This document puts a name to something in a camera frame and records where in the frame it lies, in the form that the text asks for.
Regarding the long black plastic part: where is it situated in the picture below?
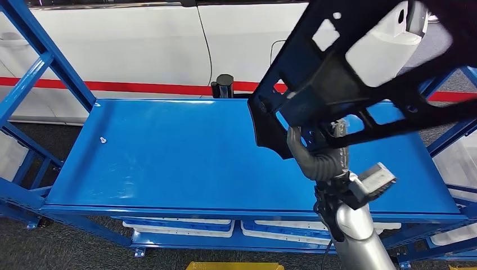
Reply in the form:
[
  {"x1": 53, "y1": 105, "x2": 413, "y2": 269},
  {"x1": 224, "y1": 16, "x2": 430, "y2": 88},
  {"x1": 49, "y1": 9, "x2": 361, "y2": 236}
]
[{"x1": 247, "y1": 0, "x2": 477, "y2": 160}]

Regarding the blue metal shelf rack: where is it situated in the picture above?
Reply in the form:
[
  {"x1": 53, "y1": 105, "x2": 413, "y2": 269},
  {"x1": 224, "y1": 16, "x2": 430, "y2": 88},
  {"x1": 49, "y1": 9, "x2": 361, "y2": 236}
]
[{"x1": 0, "y1": 0, "x2": 477, "y2": 270}]

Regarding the white platform with red stripe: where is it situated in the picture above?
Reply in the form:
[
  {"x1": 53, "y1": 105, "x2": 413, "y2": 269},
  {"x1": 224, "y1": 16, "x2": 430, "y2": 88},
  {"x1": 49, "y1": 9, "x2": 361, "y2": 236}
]
[{"x1": 0, "y1": 76, "x2": 477, "y2": 125}]

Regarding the black cylindrical post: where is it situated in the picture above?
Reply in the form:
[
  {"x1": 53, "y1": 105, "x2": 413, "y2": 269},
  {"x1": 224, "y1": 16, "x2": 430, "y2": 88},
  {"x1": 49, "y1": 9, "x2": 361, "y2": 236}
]
[{"x1": 210, "y1": 74, "x2": 235, "y2": 100}]

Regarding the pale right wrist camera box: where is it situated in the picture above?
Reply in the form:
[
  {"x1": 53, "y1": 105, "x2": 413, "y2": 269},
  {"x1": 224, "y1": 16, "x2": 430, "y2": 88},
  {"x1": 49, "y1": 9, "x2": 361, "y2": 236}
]
[{"x1": 355, "y1": 162, "x2": 398, "y2": 200}]

